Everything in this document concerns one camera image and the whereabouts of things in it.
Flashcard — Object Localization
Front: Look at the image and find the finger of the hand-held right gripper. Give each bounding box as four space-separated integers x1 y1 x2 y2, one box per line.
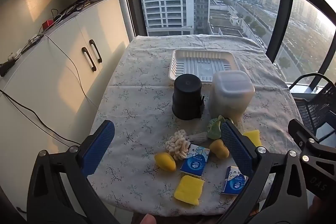
314 111 336 143
288 119 336 199

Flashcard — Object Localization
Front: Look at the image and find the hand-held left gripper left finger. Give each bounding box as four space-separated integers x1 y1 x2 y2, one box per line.
26 120 124 224

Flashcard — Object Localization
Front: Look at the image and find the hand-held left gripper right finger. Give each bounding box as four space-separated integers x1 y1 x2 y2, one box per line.
218 121 308 224

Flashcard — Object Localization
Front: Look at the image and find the yellow sponge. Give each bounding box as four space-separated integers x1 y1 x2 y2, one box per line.
243 130 263 148
174 175 205 206

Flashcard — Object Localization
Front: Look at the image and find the green cloth toy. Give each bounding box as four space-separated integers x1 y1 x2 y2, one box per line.
206 115 234 140

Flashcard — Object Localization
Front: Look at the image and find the blue white tissue pack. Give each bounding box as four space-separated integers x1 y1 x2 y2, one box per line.
220 166 248 195
180 144 211 177

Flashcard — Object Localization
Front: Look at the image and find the translucent plastic container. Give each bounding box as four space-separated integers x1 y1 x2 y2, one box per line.
208 70 255 122

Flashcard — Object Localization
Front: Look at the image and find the white plastic tray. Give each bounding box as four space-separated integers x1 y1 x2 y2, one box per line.
168 49 240 85

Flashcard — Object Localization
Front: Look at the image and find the person's left hand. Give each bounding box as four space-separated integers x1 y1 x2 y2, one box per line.
139 214 158 224

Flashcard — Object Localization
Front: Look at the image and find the black mesh chair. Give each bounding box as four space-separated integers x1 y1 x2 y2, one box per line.
287 72 336 135

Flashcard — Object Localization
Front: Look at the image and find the floral tablecloth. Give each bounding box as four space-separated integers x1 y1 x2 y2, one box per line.
88 34 302 216

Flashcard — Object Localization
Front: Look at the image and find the black plastic cup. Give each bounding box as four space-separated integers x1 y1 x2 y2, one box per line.
171 74 205 120

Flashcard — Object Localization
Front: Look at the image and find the white cabinet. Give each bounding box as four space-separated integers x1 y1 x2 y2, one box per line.
0 0 130 214

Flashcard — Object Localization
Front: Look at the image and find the black plug adapter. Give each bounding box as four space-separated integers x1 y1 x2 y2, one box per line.
0 60 17 77

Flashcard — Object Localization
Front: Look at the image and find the black cable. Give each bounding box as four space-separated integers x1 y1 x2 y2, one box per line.
0 89 80 146

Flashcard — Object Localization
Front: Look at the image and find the black cabinet handle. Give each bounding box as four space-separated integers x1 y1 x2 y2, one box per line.
81 47 97 72
89 39 102 63

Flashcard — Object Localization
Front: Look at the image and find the black window frame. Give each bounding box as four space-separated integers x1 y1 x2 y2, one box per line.
114 0 336 83

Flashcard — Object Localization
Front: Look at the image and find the tangle of cables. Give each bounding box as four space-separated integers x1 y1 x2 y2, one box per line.
51 0 98 25

